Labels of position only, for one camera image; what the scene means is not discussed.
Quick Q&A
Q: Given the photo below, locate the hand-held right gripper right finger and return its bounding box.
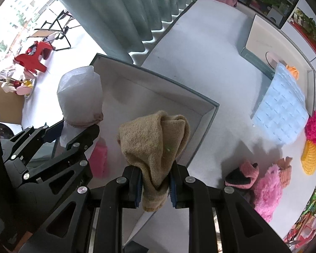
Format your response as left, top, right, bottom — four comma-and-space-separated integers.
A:
169, 163, 292, 253

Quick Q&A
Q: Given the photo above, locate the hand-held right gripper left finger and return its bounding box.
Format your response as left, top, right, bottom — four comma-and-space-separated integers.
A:
21, 166, 143, 253

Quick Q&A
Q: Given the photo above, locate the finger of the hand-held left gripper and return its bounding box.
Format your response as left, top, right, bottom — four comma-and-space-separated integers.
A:
0, 120, 65, 151
5, 124, 101, 193

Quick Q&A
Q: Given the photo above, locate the white plastic bag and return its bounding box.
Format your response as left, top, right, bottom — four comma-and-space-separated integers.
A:
56, 65, 104, 148

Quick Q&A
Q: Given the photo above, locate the tan knitted sock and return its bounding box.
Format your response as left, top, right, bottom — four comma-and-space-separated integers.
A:
118, 111, 190, 213

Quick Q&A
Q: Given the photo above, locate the large grey box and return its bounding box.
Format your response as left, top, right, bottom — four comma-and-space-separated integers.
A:
53, 53, 220, 251

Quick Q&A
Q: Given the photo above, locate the pink fluffy cloth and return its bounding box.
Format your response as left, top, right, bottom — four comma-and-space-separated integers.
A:
253, 164, 283, 223

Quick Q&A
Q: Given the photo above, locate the pink fuzzy cloth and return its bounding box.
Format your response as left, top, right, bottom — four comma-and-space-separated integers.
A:
88, 137, 108, 180

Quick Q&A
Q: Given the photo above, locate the cardboard box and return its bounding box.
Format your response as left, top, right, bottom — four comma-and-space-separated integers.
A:
0, 80, 25, 125

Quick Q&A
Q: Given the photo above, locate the pile of plush toys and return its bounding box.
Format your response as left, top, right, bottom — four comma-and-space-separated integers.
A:
0, 69, 33, 98

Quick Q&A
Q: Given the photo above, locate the pink and black knit sock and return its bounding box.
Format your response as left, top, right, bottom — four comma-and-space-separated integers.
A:
225, 161, 260, 190

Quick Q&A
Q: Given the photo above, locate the red toy chair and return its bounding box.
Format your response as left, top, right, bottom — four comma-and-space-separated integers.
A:
14, 41, 56, 73

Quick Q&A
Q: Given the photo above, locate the black folding chair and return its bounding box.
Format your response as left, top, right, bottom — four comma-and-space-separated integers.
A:
26, 8, 81, 52

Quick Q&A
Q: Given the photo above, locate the peach knit sock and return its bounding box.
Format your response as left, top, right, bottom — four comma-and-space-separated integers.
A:
276, 157, 293, 189

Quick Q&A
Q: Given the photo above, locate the grey-green curtain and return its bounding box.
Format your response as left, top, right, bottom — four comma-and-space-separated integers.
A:
39, 0, 203, 65

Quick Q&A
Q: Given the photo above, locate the light blue quilted cloth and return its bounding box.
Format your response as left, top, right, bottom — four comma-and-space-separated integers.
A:
251, 63, 310, 145

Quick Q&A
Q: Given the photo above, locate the colourful printed clutter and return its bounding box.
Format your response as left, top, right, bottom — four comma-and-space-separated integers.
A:
283, 163, 316, 251

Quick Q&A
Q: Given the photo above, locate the yellow mesh sock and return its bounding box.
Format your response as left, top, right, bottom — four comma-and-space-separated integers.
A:
301, 140, 316, 176

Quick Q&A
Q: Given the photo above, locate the orange knit item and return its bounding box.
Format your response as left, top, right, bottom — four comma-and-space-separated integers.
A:
286, 65, 300, 81

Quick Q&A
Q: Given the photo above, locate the grey box with beige lining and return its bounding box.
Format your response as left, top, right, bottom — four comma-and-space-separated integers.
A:
240, 13, 316, 118

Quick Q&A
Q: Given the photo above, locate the wall poster with plants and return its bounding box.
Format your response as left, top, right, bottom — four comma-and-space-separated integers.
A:
287, 0, 316, 58

